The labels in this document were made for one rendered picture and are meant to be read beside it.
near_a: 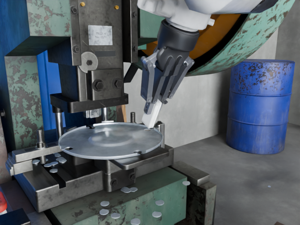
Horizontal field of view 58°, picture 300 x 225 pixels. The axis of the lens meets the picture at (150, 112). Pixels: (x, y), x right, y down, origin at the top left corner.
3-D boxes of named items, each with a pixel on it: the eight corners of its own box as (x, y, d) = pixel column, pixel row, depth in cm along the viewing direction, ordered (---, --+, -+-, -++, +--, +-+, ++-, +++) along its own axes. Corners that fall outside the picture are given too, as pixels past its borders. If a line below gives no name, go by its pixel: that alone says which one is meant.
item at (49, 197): (174, 164, 93) (174, 147, 92) (37, 213, 66) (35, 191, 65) (125, 140, 116) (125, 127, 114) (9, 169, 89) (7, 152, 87)
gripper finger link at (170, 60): (176, 58, 52) (170, 58, 51) (158, 105, 58) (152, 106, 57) (164, 48, 55) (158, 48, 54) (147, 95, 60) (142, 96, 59)
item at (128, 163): (170, 197, 72) (171, 149, 69) (125, 217, 64) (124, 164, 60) (119, 165, 91) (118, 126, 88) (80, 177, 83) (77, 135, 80)
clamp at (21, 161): (71, 160, 82) (69, 127, 80) (10, 176, 72) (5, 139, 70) (64, 153, 87) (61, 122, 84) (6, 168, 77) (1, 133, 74)
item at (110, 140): (44, 135, 80) (43, 133, 80) (127, 119, 98) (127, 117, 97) (86, 171, 58) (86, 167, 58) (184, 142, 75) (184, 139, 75)
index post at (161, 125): (165, 149, 90) (165, 121, 88) (158, 151, 88) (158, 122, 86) (160, 147, 92) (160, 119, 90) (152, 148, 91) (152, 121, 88)
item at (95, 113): (102, 116, 86) (101, 104, 85) (87, 118, 83) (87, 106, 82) (97, 114, 89) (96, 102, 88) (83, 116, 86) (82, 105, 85)
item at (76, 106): (130, 111, 87) (130, 94, 85) (69, 122, 75) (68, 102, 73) (105, 102, 99) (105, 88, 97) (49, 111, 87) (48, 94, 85)
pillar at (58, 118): (65, 142, 88) (61, 99, 85) (58, 143, 87) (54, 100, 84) (62, 139, 90) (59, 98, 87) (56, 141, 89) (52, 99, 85)
